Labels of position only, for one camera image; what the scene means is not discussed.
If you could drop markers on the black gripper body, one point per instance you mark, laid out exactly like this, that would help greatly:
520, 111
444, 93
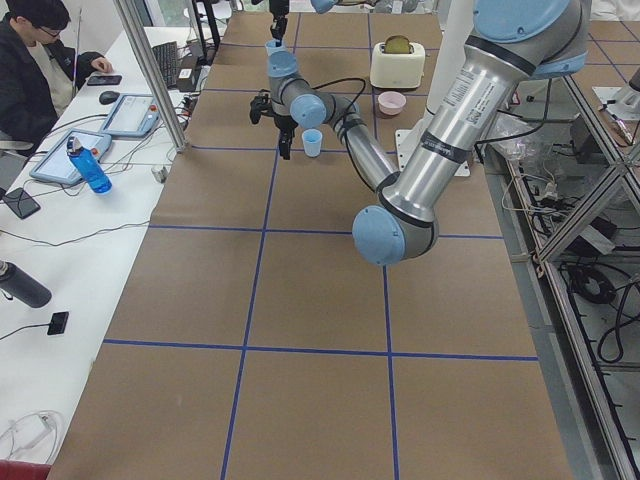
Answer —
278, 8
283, 124

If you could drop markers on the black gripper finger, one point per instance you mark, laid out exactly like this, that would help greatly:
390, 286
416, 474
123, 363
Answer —
282, 144
278, 27
289, 136

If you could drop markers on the light blue plastic cup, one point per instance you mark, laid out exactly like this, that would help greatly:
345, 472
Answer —
312, 142

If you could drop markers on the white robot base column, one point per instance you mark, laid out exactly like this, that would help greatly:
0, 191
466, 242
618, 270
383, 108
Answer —
440, 65

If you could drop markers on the person's hand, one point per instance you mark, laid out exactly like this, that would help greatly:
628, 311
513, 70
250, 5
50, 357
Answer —
101, 65

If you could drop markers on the pink bowl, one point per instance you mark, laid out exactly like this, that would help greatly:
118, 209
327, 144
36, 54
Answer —
391, 103

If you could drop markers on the cream toaster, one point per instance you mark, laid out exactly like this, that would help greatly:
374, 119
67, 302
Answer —
397, 71

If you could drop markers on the black keyboard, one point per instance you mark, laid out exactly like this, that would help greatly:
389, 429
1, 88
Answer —
166, 57

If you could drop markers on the toast slice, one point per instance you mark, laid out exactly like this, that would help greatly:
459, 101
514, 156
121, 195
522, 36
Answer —
397, 45

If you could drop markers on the small silver box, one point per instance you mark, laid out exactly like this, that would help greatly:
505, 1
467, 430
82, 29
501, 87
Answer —
159, 173

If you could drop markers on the teach pendant tablet rear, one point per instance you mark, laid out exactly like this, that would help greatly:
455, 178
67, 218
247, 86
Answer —
131, 116

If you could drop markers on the teach pendant tablet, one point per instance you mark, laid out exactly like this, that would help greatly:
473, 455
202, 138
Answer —
131, 116
56, 167

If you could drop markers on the black computer mouse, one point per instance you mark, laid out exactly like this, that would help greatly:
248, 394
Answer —
108, 97

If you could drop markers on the black smartphone on desk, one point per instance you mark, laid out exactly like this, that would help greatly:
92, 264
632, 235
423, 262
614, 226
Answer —
104, 80

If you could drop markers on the blue water bottle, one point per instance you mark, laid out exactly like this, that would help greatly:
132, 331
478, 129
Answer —
90, 169

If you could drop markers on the teach pendant tablet front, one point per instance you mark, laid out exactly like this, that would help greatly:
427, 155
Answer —
56, 167

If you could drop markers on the seated person dark jacket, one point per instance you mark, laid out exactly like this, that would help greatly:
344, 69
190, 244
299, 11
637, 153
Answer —
39, 74

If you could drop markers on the black phone near edge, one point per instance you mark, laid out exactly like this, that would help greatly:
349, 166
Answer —
21, 203

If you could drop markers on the small black square pad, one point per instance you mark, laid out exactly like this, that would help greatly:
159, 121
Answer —
58, 323

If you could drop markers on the dark grey bottle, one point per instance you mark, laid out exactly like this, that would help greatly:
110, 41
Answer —
23, 287

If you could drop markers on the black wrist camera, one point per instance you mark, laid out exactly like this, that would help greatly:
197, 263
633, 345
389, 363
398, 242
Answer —
260, 106

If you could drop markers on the aluminium frame post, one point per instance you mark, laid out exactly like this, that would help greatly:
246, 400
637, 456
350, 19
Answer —
139, 42

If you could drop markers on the aluminium frame truss right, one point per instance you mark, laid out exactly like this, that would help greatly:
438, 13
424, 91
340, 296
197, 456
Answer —
564, 177

